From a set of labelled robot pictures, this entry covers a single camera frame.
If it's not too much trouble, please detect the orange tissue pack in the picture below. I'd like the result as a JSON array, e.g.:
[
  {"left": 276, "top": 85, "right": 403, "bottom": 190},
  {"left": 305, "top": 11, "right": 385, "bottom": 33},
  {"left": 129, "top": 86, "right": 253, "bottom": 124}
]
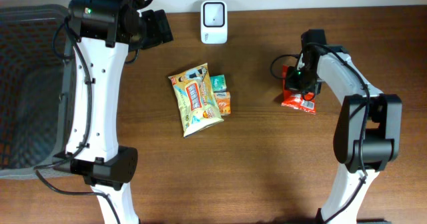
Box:
[{"left": 214, "top": 91, "right": 231, "bottom": 116}]

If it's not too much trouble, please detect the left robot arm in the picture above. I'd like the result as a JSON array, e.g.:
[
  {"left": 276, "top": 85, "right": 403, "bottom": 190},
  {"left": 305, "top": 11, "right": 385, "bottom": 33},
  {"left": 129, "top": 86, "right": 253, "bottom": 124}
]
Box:
[{"left": 52, "top": 0, "right": 173, "bottom": 223}]

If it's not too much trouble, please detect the grey plastic mesh basket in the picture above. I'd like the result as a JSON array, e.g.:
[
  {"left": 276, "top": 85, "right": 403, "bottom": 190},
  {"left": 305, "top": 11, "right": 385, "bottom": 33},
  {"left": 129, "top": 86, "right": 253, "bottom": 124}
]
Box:
[{"left": 1, "top": 5, "right": 71, "bottom": 180}]

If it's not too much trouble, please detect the red snack bag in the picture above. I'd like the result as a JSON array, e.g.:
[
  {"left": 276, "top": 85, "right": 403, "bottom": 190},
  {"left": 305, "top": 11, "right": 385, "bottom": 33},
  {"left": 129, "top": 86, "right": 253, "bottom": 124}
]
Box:
[{"left": 282, "top": 80, "right": 316, "bottom": 115}]

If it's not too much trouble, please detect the teal tissue pack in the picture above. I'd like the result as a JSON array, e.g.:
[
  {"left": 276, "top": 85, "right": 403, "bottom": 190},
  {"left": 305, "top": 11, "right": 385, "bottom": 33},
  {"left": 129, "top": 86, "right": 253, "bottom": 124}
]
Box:
[{"left": 210, "top": 75, "right": 227, "bottom": 93}]

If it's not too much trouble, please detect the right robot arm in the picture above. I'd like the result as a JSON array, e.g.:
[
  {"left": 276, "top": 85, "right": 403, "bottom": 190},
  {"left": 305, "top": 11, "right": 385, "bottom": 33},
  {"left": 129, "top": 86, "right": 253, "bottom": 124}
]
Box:
[{"left": 284, "top": 29, "right": 402, "bottom": 223}]

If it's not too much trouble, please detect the yellow snack bag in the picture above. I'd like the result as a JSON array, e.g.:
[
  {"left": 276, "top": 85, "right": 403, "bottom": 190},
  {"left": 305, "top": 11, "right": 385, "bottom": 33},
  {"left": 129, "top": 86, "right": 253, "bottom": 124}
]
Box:
[{"left": 168, "top": 63, "right": 224, "bottom": 138}]

